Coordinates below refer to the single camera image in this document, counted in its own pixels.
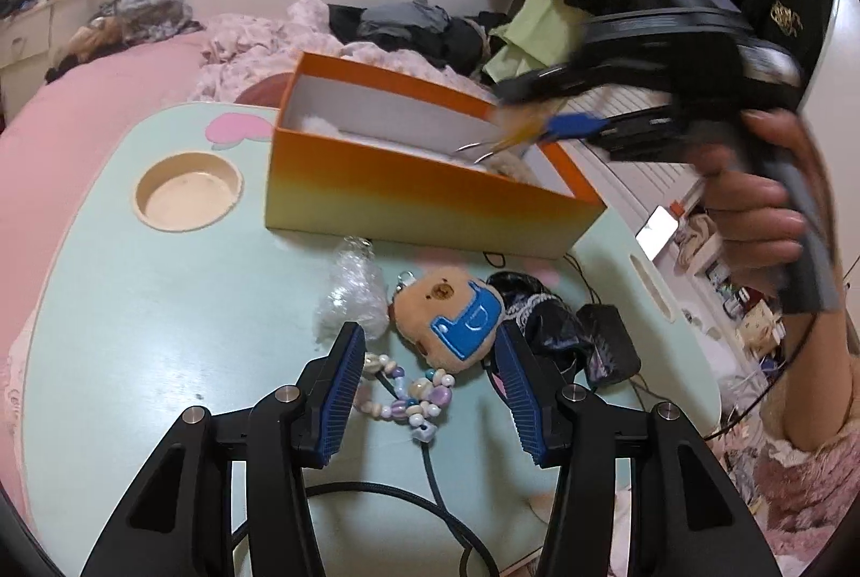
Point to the beige fluffy pompom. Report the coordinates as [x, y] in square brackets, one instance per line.
[514, 167]

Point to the lit smartphone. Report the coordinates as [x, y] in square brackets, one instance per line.
[658, 231]

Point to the clear bubble wrap bundle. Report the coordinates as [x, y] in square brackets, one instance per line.
[349, 288]

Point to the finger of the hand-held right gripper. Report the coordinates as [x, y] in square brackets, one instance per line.
[571, 126]
[551, 80]

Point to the white cabinet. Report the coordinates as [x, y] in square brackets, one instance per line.
[33, 40]

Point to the pink floral blanket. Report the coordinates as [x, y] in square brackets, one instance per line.
[255, 46]

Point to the black lace-trimmed pouch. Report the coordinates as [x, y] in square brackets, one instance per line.
[537, 308]

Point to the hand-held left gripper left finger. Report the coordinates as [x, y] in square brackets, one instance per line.
[339, 396]

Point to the person's right hand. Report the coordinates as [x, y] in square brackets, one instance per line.
[752, 228]

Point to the pink fluffy blanket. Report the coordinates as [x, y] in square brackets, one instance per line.
[799, 496]

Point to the grey patterned cloth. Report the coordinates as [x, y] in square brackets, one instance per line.
[144, 9]

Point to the orange gradient cardboard box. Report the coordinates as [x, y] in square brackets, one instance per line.
[403, 201]

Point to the light green garment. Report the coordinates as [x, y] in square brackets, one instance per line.
[537, 26]

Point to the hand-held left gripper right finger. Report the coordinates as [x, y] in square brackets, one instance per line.
[521, 396]

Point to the black matte pouch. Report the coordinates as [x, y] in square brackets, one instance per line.
[608, 342]

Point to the brown and black clothes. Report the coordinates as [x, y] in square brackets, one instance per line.
[87, 50]

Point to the pile of dark clothes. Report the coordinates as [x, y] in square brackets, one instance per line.
[416, 23]

